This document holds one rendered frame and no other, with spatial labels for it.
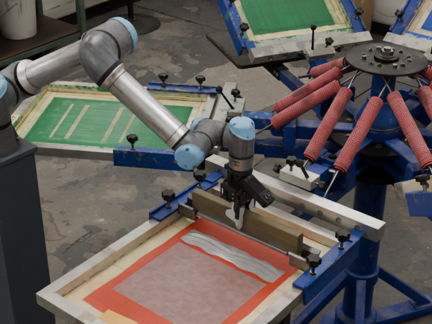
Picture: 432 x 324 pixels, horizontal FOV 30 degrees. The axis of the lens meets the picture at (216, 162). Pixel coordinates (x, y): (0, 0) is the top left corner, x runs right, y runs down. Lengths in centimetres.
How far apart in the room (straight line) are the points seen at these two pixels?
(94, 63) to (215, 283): 73
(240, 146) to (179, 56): 404
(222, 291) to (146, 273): 24
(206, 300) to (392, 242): 210
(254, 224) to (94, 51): 71
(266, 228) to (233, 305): 27
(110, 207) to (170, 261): 203
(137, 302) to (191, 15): 508
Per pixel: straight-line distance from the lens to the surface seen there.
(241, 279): 241
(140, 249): 254
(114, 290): 239
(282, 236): 242
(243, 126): 231
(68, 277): 240
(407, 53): 309
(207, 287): 238
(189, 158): 224
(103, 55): 228
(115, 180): 473
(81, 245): 422
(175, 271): 244
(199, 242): 256
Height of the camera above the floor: 246
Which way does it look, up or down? 30 degrees down
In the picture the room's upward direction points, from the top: straight up
